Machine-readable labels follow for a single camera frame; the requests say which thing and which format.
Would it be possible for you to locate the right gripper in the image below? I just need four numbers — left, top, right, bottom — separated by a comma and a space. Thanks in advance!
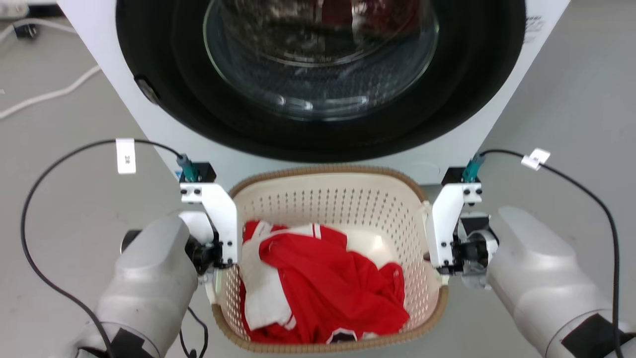
439, 213, 500, 290

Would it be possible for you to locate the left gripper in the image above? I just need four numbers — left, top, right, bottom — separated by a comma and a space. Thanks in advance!
177, 211, 224, 302

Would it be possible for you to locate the beige perforated laundry basket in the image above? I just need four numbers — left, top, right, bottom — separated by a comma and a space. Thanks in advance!
211, 165, 450, 355

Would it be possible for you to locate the white garment with red trim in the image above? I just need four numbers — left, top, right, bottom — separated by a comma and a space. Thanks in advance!
241, 222, 399, 332

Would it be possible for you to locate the white washing machine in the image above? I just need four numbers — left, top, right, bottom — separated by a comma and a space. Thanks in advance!
57, 0, 571, 188

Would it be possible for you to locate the black round washing machine door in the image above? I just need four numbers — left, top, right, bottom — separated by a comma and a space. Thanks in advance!
115, 0, 527, 164

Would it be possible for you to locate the thin black looped cable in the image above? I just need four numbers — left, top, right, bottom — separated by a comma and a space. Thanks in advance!
178, 305, 210, 358

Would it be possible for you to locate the white cable tag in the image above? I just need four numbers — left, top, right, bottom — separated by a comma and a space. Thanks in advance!
520, 148, 552, 171
115, 138, 137, 175

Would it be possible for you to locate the thick white floor cable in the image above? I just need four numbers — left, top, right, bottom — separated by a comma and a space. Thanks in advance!
0, 64, 103, 120

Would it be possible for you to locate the thin white floor cable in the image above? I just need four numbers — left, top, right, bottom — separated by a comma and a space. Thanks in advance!
0, 18, 76, 43

